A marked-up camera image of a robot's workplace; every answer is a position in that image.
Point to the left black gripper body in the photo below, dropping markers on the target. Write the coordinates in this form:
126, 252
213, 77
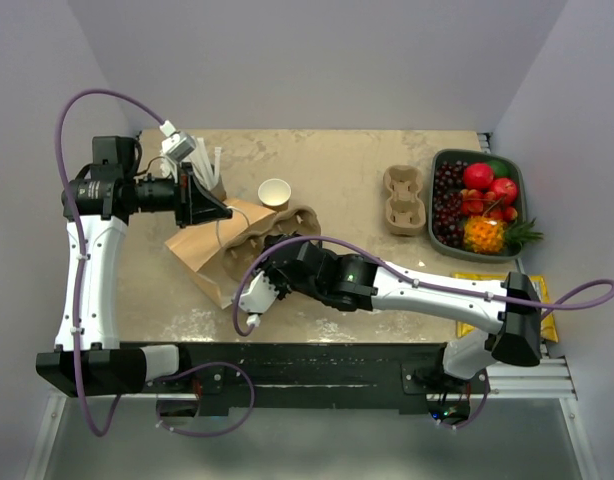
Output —
183, 194

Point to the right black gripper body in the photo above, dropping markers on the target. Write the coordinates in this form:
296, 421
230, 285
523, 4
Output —
284, 285

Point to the brown paper bag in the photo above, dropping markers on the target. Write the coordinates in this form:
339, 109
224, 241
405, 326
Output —
200, 248

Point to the brown paper coffee cup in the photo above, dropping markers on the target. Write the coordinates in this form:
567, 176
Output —
274, 194

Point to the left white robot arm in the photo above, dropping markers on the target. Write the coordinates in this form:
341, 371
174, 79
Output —
88, 356

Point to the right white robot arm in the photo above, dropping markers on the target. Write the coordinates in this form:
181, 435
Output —
506, 326

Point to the grey straw holder tin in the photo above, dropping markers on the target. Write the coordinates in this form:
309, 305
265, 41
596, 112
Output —
218, 189

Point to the cardboard cup carrier tray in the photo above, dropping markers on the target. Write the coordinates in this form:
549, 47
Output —
405, 213

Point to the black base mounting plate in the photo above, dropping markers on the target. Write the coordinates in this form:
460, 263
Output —
392, 376

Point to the dark red grapes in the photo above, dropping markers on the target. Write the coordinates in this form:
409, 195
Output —
446, 205

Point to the red yellow cherries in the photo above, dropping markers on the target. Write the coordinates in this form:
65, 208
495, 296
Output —
477, 203

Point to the red apple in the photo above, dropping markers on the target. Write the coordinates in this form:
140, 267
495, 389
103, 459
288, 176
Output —
478, 176
504, 189

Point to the grey fruit tray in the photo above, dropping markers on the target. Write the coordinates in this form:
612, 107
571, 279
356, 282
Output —
452, 156

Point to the green lime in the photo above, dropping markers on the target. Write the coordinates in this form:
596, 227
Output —
499, 168

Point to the yellow snack packet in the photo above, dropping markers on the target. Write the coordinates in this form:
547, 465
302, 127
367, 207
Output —
548, 325

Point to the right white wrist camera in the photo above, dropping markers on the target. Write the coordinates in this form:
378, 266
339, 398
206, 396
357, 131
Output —
257, 298

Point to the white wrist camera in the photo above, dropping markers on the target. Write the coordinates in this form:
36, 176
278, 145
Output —
257, 298
177, 145

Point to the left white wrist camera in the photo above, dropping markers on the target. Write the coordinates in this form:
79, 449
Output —
177, 145

